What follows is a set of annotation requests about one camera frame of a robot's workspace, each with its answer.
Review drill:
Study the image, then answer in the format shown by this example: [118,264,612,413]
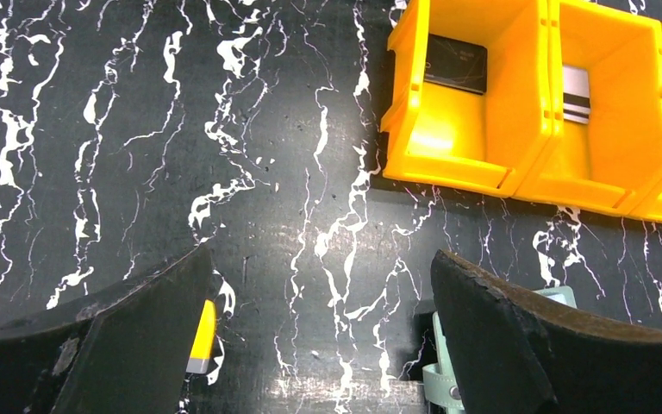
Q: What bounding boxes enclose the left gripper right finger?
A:
[430,250,662,413]

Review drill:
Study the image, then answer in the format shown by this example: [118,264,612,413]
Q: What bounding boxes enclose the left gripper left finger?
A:
[0,246,213,413]

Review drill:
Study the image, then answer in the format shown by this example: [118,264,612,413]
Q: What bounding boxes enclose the green card holder wallet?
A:
[421,285,578,412]

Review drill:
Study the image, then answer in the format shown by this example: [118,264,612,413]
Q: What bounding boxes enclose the yellow three-compartment bin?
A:
[380,1,662,223]

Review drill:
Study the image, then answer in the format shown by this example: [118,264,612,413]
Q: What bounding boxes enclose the black VIP card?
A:
[424,34,488,95]

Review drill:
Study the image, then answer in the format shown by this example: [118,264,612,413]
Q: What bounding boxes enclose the small yellow tape measure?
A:
[185,300,216,374]

